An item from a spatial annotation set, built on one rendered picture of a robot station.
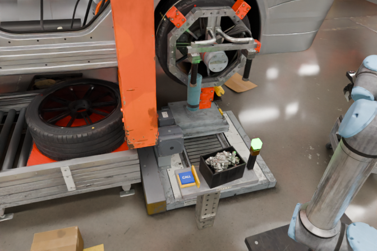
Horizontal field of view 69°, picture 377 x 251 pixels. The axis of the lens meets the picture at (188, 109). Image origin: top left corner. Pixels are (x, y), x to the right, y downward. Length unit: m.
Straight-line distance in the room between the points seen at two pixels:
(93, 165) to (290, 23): 1.60
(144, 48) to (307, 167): 1.66
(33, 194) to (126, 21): 1.21
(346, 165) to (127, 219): 1.36
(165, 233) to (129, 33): 1.21
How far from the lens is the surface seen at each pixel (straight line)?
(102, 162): 1.71
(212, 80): 1.96
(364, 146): 0.87
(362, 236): 1.30
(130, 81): 1.27
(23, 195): 1.93
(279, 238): 1.58
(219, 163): 1.43
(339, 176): 0.97
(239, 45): 1.63
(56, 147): 1.82
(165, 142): 1.77
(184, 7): 1.72
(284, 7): 2.03
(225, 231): 1.87
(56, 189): 1.88
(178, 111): 2.26
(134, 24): 1.16
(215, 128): 2.24
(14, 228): 2.07
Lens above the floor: 1.62
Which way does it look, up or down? 38 degrees down
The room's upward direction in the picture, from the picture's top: 4 degrees clockwise
